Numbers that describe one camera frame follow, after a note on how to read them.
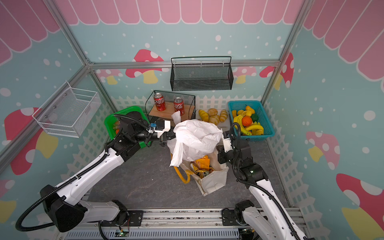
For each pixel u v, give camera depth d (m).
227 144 0.65
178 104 0.89
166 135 0.55
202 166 0.83
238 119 1.02
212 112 1.16
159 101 0.92
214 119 1.12
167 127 0.49
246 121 1.03
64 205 0.38
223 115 1.16
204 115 1.16
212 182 0.76
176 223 0.74
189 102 1.12
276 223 0.41
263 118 1.09
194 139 0.55
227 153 0.64
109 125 1.04
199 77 0.95
